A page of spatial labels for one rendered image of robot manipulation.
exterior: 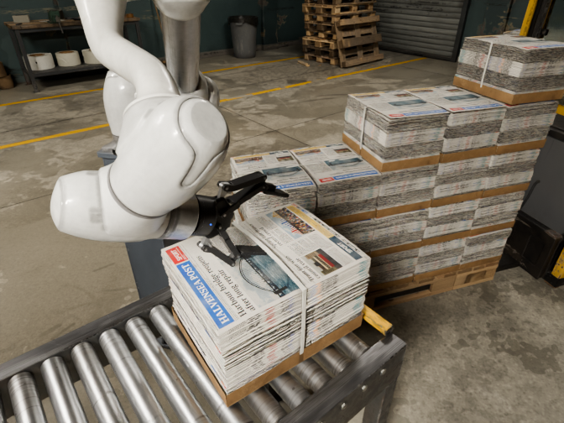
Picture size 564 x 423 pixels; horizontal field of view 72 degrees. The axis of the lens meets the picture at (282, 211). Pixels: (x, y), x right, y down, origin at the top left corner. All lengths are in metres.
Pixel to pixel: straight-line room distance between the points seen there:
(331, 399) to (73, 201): 0.63
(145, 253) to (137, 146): 1.26
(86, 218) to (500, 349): 2.00
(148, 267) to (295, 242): 1.01
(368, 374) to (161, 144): 0.69
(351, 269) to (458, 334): 1.44
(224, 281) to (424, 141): 1.19
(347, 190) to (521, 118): 0.86
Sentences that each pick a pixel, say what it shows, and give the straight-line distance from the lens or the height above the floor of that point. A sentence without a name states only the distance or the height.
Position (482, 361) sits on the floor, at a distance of 2.17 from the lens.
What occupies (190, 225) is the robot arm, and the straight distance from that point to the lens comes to 0.66.
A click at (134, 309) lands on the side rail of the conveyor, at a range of 1.12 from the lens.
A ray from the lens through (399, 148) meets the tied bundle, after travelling 1.69.
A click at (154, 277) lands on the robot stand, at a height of 0.42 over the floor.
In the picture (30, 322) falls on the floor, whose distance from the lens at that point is 2.47.
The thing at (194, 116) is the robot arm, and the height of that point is 1.42.
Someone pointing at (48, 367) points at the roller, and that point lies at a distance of 1.08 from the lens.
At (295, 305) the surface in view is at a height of 0.99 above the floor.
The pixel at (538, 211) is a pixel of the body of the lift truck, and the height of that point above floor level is 0.30.
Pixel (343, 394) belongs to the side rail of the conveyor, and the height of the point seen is 0.80.
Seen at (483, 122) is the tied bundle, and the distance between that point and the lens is 1.92.
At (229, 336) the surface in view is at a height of 1.01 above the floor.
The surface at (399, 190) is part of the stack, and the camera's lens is 1.80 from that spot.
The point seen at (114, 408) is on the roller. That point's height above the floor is 0.80.
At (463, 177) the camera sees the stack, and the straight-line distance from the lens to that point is 2.00.
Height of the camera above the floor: 1.56
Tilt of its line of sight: 32 degrees down
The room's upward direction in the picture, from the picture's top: straight up
